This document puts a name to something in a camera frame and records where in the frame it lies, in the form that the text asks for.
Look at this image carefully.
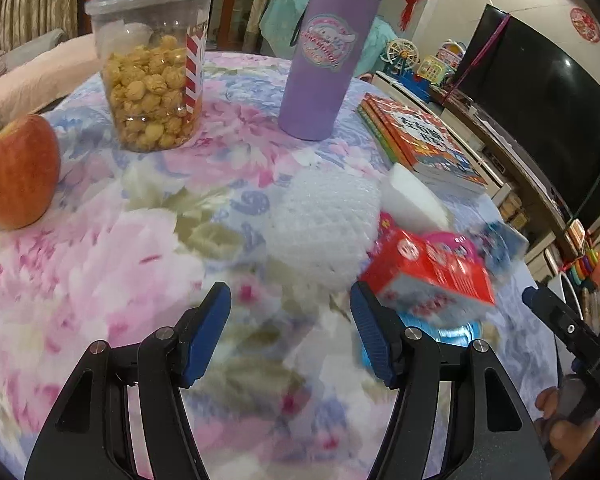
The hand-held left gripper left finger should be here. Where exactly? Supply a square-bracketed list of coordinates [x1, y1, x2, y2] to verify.
[24, 282, 232, 480]

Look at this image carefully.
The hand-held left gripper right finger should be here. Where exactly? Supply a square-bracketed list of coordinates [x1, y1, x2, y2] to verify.
[350, 281, 552, 480]

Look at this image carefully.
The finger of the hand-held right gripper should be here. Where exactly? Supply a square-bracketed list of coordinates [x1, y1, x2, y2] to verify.
[522, 284, 600, 377]

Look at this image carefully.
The white bin with black bag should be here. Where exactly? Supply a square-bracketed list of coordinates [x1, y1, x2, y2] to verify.
[547, 272, 588, 341]

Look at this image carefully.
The blue snack bag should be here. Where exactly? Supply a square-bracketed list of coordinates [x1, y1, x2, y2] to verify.
[360, 220, 529, 366]

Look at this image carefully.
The red and white carton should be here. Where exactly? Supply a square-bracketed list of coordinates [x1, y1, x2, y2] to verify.
[360, 227, 497, 328]

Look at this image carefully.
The red snack wrapper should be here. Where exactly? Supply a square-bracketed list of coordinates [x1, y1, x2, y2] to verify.
[422, 231, 476, 261]

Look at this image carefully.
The white foam fruit net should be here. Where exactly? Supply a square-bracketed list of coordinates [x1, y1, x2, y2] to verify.
[265, 167, 383, 286]

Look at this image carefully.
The white tissue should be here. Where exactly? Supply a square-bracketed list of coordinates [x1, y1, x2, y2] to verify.
[380, 162, 451, 231]

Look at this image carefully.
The person's right hand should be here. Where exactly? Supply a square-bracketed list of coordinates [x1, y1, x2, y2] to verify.
[534, 385, 600, 477]

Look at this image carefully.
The floral tablecloth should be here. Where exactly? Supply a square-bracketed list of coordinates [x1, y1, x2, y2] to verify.
[0, 50, 561, 480]

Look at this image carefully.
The stack of books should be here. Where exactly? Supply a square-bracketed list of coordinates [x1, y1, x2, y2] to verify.
[367, 94, 488, 193]

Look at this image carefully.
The black flat television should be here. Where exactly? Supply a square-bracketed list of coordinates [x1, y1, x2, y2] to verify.
[452, 4, 600, 231]

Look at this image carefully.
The red apple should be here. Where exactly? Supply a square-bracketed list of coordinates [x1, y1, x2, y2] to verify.
[0, 114, 62, 231]

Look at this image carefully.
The clear popcorn jar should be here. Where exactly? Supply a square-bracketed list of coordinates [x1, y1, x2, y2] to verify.
[85, 0, 218, 153]

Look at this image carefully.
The colourful toy house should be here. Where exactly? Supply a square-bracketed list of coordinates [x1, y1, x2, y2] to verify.
[417, 40, 468, 91]

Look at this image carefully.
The ferris wheel toy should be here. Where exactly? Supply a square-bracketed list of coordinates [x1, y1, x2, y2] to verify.
[384, 39, 421, 78]

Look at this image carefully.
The purple thermos bottle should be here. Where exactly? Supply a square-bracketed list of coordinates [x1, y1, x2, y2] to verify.
[278, 0, 390, 141]

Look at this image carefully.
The pink ribbon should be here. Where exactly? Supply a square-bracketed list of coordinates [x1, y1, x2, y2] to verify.
[455, 12, 513, 86]

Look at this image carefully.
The pink sofa blanket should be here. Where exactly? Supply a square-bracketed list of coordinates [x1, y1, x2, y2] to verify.
[0, 35, 106, 111]

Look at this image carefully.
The teal dust cover cloth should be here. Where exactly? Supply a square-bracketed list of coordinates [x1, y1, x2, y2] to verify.
[259, 0, 411, 78]

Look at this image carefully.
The grey sofa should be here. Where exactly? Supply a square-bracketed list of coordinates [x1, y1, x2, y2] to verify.
[0, 29, 106, 146]

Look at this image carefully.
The rainbow stacking ring toy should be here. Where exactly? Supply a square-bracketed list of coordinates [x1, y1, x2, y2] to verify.
[562, 252, 600, 293]

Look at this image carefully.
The round red wall sticker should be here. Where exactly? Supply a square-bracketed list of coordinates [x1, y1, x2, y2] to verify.
[570, 7, 600, 43]

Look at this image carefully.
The wooden sliding door frame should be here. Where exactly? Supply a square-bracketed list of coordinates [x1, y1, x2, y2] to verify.
[212, 0, 261, 53]

